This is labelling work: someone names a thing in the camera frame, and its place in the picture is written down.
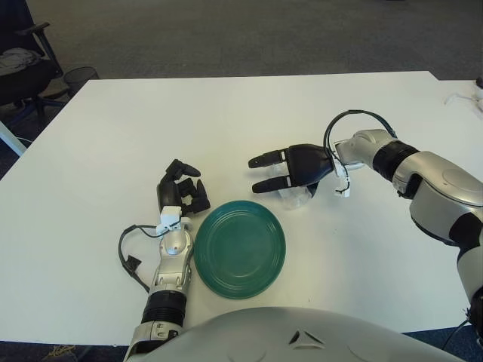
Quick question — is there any silver robot torso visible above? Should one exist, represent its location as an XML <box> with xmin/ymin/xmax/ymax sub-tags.
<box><xmin>143</xmin><ymin>305</ymin><xmax>450</xmax><ymax>362</ymax></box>

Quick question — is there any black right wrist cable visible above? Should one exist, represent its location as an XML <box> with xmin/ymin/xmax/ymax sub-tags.
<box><xmin>324</xmin><ymin>109</ymin><xmax>397</xmax><ymax>161</ymax></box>

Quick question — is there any black wire mesh bin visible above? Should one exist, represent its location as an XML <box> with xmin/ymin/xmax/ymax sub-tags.
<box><xmin>63</xmin><ymin>66</ymin><xmax>100</xmax><ymax>94</ymax></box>

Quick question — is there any grey cloth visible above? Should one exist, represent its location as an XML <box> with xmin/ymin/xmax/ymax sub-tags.
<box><xmin>0</xmin><ymin>48</ymin><xmax>42</xmax><ymax>75</ymax></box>

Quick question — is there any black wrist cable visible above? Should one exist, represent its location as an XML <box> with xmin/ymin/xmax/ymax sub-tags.
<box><xmin>118</xmin><ymin>224</ymin><xmax>162</xmax><ymax>295</ymax></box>
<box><xmin>324</xmin><ymin>109</ymin><xmax>397</xmax><ymax>161</ymax></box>

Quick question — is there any white neighbouring desk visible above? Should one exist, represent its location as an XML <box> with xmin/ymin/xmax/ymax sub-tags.
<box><xmin>0</xmin><ymin>121</ymin><xmax>27</xmax><ymax>156</ymax></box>

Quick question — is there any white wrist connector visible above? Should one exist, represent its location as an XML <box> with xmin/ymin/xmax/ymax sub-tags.
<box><xmin>331</xmin><ymin>160</ymin><xmax>352</xmax><ymax>198</ymax></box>
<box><xmin>156</xmin><ymin>206</ymin><xmax>183</xmax><ymax>233</ymax></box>

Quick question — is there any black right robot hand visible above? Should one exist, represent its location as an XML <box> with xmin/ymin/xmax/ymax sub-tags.
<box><xmin>248</xmin><ymin>143</ymin><xmax>337</xmax><ymax>198</ymax></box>

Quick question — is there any clear plastic bottle blue cap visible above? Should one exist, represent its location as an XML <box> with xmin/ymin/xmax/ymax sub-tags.
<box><xmin>266</xmin><ymin>164</ymin><xmax>312</xmax><ymax>210</ymax></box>

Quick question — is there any black office chair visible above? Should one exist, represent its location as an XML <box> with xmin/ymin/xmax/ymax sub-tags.
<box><xmin>0</xmin><ymin>0</ymin><xmax>71</xmax><ymax>118</ymax></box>

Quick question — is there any white left wrist connector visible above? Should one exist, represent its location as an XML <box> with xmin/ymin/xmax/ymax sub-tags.
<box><xmin>156</xmin><ymin>206</ymin><xmax>183</xmax><ymax>233</ymax></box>

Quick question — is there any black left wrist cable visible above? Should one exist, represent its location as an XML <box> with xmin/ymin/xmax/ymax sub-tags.
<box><xmin>118</xmin><ymin>224</ymin><xmax>162</xmax><ymax>295</ymax></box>

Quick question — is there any white right wrist connector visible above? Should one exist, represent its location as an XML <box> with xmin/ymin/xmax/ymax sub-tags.
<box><xmin>331</xmin><ymin>160</ymin><xmax>352</xmax><ymax>198</ymax></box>

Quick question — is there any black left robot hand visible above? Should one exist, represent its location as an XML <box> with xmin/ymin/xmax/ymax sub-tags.
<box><xmin>156</xmin><ymin>158</ymin><xmax>211</xmax><ymax>216</ymax></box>

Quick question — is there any green ribbed plate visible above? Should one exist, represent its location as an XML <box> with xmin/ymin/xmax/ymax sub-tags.
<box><xmin>195</xmin><ymin>199</ymin><xmax>288</xmax><ymax>301</ymax></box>

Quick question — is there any white cord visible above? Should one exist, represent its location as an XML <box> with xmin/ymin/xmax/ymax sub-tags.
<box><xmin>444</xmin><ymin>93</ymin><xmax>478</xmax><ymax>106</ymax></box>

